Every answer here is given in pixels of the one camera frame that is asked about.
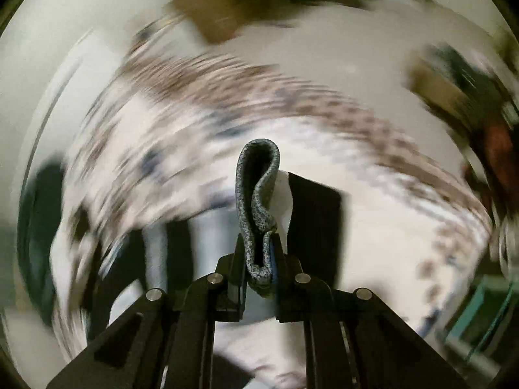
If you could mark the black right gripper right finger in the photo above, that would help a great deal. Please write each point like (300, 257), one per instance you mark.
(353, 339)

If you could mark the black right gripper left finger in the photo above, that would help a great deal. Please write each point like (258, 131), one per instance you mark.
(164, 341)

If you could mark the black white grey sock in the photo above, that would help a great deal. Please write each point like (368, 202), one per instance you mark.
(308, 225)

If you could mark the grey speckled sock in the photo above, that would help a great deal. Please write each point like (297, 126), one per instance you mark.
(256, 172)

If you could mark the floral fleece blanket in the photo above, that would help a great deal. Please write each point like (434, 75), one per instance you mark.
(159, 146)

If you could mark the brown cardboard box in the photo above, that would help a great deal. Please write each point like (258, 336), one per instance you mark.
(218, 21)

